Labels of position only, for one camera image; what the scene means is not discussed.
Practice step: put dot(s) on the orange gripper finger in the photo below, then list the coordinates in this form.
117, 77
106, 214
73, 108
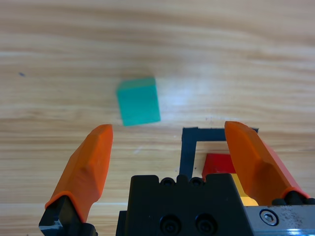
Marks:
253, 162
88, 167

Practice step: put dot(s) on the red wooden cube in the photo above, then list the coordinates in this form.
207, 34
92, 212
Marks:
217, 163

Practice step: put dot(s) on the yellow wooden cube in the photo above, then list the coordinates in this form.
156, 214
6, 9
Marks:
247, 200

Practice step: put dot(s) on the green wooden cube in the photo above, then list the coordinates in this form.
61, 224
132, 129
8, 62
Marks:
139, 103

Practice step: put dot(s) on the black tape rectangle outline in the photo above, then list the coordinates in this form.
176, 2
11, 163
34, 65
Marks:
188, 152

